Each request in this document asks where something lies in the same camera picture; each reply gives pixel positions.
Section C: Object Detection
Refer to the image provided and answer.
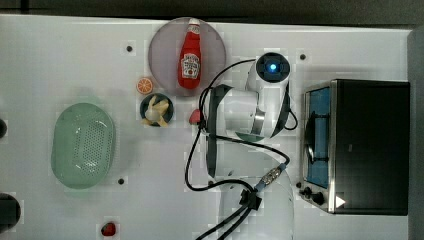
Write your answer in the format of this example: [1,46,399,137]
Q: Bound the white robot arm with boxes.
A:
[196,52,294,240]

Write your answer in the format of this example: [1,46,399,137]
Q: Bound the blue bowl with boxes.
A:
[139,93,174,124]

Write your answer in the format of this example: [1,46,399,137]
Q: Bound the peeled banana toy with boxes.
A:
[141,95,169,127]

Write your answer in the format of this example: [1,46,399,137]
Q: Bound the red ketchup bottle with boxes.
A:
[177,18,202,89]

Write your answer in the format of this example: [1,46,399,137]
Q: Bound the orange slice toy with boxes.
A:
[136,78,154,95]

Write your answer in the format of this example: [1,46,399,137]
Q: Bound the grey oval plate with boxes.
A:
[148,17,226,97]

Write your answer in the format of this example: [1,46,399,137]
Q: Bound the green perforated colander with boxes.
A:
[51,103,116,189]

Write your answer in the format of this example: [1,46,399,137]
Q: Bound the black toaster oven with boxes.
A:
[297,79,410,216]

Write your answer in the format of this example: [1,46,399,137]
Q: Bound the small red strawberry toy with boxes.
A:
[101,222,116,237]

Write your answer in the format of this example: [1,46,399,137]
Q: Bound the black cylinder cup upper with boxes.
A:
[0,119,7,138]

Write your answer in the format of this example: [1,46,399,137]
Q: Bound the black cylinder cup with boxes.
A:
[0,193,21,233]
[0,119,7,138]

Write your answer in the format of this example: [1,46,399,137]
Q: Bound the black cylinder cup lower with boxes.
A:
[0,193,21,233]

